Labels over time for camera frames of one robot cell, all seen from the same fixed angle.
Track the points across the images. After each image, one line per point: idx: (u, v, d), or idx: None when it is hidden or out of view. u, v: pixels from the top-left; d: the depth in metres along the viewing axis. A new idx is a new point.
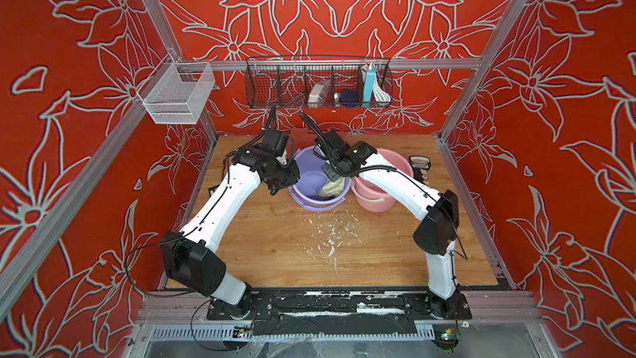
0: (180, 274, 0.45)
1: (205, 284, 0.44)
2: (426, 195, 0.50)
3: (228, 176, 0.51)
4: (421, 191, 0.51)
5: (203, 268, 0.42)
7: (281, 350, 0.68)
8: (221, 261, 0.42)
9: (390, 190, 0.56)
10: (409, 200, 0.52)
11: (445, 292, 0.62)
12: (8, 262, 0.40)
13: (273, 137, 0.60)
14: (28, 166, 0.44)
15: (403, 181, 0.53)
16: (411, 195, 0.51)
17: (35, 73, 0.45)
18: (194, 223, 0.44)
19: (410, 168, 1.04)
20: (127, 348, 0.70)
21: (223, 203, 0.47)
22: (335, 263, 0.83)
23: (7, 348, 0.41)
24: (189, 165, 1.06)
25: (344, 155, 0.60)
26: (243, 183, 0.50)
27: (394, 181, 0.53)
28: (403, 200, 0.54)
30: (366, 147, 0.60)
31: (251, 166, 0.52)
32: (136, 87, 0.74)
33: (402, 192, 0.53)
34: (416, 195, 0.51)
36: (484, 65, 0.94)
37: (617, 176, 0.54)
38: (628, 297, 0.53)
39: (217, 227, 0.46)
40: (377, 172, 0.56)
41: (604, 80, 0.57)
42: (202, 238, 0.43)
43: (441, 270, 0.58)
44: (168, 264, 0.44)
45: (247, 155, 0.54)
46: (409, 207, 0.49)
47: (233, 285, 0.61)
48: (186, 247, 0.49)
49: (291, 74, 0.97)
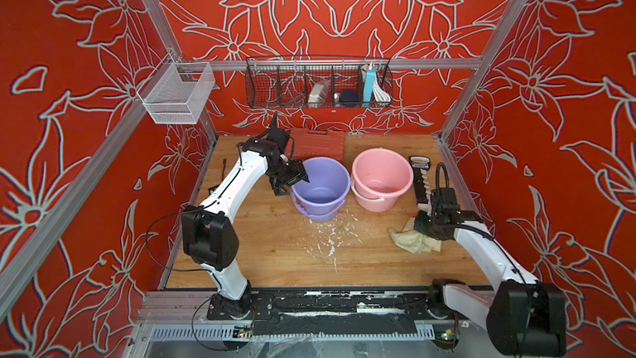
0: (199, 249, 0.48)
1: (224, 255, 0.48)
2: (514, 272, 0.44)
3: (240, 159, 0.57)
4: (513, 266, 0.45)
5: (223, 238, 0.46)
7: (281, 350, 0.68)
8: (236, 236, 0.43)
9: (479, 258, 0.51)
10: (493, 268, 0.47)
11: (452, 307, 0.61)
12: (8, 261, 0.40)
13: (278, 133, 0.68)
14: (28, 166, 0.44)
15: (496, 251, 0.49)
16: (498, 265, 0.46)
17: (35, 73, 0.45)
18: (212, 196, 0.49)
19: (411, 170, 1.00)
20: (127, 348, 0.70)
21: (238, 182, 0.52)
22: (335, 263, 0.83)
23: (7, 348, 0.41)
24: (189, 165, 1.06)
25: (448, 211, 0.62)
26: (254, 166, 0.56)
27: (484, 249, 0.50)
28: (488, 271, 0.48)
30: (472, 213, 0.61)
31: (261, 153, 0.58)
32: (136, 87, 0.74)
33: (488, 260, 0.49)
34: (502, 266, 0.46)
36: (484, 65, 0.94)
37: (617, 175, 0.54)
38: (628, 297, 0.53)
39: (234, 202, 0.51)
40: (470, 234, 0.54)
41: (604, 80, 0.57)
42: (221, 209, 0.47)
43: (470, 308, 0.53)
44: (187, 237, 0.47)
45: (255, 144, 0.60)
46: (493, 280, 0.46)
47: (237, 278, 0.62)
48: (205, 220, 0.50)
49: (291, 74, 0.97)
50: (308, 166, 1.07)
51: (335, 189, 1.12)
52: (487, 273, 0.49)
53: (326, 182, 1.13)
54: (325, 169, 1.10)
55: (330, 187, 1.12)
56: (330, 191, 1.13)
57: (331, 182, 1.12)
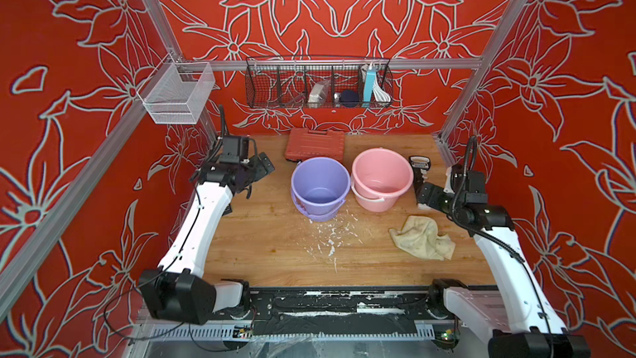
0: (169, 308, 0.42)
1: (199, 312, 0.42)
2: (541, 316, 0.39)
3: (198, 197, 0.49)
4: (539, 307, 0.39)
5: (193, 296, 0.39)
7: (281, 350, 0.68)
8: (209, 284, 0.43)
9: (498, 278, 0.45)
10: (515, 302, 0.41)
11: (452, 311, 0.61)
12: (8, 261, 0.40)
13: (233, 145, 0.58)
14: (28, 166, 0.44)
15: (521, 281, 0.42)
16: (522, 302, 0.40)
17: (35, 73, 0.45)
18: (173, 253, 0.42)
19: (411, 170, 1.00)
20: (127, 348, 0.70)
21: (199, 225, 0.45)
22: (335, 263, 0.83)
23: (7, 348, 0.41)
24: (189, 165, 1.06)
25: (473, 206, 0.52)
26: (214, 200, 0.48)
27: (509, 275, 0.43)
28: (506, 298, 0.43)
30: (501, 213, 0.50)
31: (220, 182, 0.51)
32: (136, 87, 0.74)
33: (510, 288, 0.43)
34: (527, 305, 0.40)
36: (484, 65, 0.94)
37: (617, 175, 0.54)
38: (628, 297, 0.53)
39: (199, 251, 0.43)
40: (497, 248, 0.46)
41: (604, 80, 0.57)
42: (185, 265, 0.40)
43: (470, 316, 0.53)
44: (153, 304, 0.40)
45: (213, 171, 0.52)
46: (511, 311, 0.42)
47: (230, 292, 0.61)
48: (169, 279, 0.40)
49: (291, 74, 0.97)
50: (306, 167, 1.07)
51: (335, 189, 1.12)
52: (503, 299, 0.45)
53: (325, 182, 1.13)
54: (324, 168, 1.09)
55: (330, 186, 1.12)
56: (330, 191, 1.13)
57: (332, 182, 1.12)
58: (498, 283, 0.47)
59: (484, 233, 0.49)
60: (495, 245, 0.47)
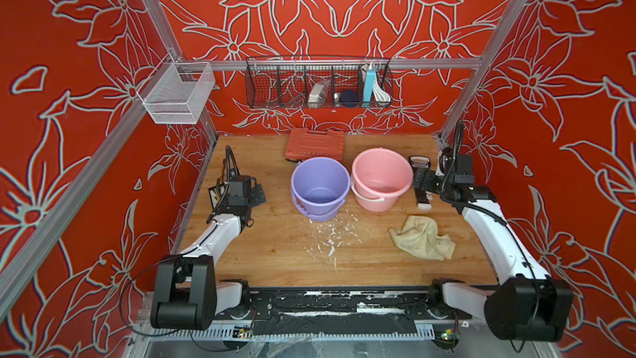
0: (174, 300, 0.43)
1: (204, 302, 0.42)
2: (525, 265, 0.42)
3: (217, 217, 0.61)
4: (522, 258, 0.43)
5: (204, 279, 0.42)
7: (281, 350, 0.68)
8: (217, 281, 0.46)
9: (486, 242, 0.49)
10: (502, 258, 0.45)
11: (452, 306, 0.61)
12: (8, 261, 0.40)
13: (240, 187, 0.68)
14: (28, 166, 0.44)
15: (504, 239, 0.46)
16: (508, 256, 0.44)
17: (35, 73, 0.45)
18: (194, 245, 0.49)
19: (411, 170, 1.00)
20: (127, 348, 0.70)
21: (215, 234, 0.54)
22: (335, 263, 0.83)
23: (7, 348, 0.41)
24: (189, 165, 1.06)
25: (460, 186, 0.57)
26: (228, 224, 0.58)
27: (494, 235, 0.47)
28: (495, 258, 0.46)
30: (484, 190, 0.56)
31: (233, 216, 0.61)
32: (136, 87, 0.74)
33: (497, 249, 0.46)
34: (513, 258, 0.43)
36: (484, 65, 0.94)
37: (617, 176, 0.54)
38: (628, 297, 0.53)
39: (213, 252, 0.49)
40: (482, 215, 0.51)
41: (604, 80, 0.57)
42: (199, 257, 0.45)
43: (467, 299, 0.55)
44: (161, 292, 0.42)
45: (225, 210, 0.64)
46: (500, 268, 0.45)
47: (231, 294, 0.61)
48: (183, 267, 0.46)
49: (291, 74, 0.97)
50: (307, 167, 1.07)
51: (335, 189, 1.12)
52: (493, 260, 0.47)
53: (325, 182, 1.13)
54: (324, 169, 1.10)
55: (330, 186, 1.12)
56: (330, 191, 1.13)
57: (332, 182, 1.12)
58: (485, 249, 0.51)
59: (470, 204, 0.53)
60: (480, 213, 0.51)
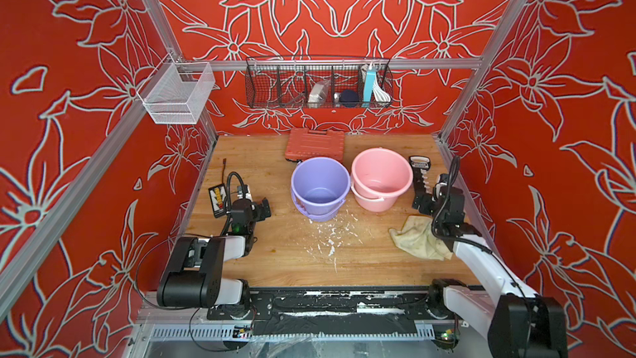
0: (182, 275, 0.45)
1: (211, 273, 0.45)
2: (514, 286, 0.44)
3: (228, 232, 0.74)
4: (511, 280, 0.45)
5: (214, 253, 0.47)
7: (281, 350, 0.68)
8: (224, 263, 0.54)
9: (477, 270, 0.52)
10: (493, 283, 0.47)
11: (452, 309, 0.61)
12: (8, 261, 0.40)
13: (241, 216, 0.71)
14: (28, 166, 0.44)
15: (493, 264, 0.49)
16: (497, 278, 0.46)
17: (35, 73, 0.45)
18: None
19: (411, 170, 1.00)
20: (127, 348, 0.70)
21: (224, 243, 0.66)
22: (335, 263, 0.83)
23: (7, 348, 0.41)
24: (189, 165, 1.06)
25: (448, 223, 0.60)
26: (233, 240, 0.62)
27: (483, 262, 0.50)
28: (487, 283, 0.49)
30: (470, 226, 0.62)
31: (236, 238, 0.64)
32: (136, 87, 0.74)
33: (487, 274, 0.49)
34: (502, 281, 0.46)
36: (484, 65, 0.94)
37: (617, 176, 0.54)
38: (628, 296, 0.53)
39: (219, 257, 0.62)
40: (469, 249, 0.55)
41: (604, 80, 0.57)
42: None
43: (469, 310, 0.54)
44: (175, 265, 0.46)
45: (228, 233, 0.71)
46: (493, 292, 0.47)
47: (233, 290, 0.62)
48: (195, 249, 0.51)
49: (291, 74, 0.97)
50: (307, 167, 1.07)
51: (335, 189, 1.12)
52: (486, 287, 0.49)
53: (325, 182, 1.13)
54: (324, 169, 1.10)
55: (330, 186, 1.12)
56: (330, 191, 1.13)
57: (332, 183, 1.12)
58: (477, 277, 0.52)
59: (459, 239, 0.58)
60: (469, 246, 0.55)
